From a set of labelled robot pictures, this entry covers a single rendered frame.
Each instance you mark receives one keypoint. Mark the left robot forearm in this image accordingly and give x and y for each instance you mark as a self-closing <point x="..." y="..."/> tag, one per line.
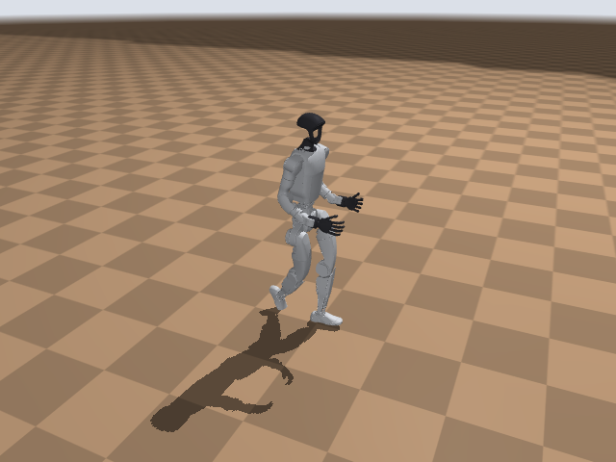
<point x="331" y="197"/>

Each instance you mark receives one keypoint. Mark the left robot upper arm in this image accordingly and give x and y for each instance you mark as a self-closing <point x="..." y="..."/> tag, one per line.
<point x="326" y="149"/>

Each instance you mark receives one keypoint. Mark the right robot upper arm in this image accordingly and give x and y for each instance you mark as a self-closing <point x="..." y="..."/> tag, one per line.
<point x="292" y="166"/>

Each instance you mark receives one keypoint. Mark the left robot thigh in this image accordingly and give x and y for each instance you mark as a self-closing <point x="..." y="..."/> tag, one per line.
<point x="328" y="248"/>

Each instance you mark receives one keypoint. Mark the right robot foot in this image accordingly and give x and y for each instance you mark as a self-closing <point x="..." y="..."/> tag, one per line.
<point x="280" y="304"/>

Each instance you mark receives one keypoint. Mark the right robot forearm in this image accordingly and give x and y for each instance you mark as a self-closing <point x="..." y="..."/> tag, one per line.
<point x="293" y="210"/>

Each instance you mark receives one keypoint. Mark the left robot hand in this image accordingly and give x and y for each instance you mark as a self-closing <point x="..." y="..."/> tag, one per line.
<point x="351" y="202"/>

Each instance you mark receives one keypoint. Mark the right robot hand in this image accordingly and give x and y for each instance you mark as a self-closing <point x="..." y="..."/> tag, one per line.
<point x="325" y="224"/>

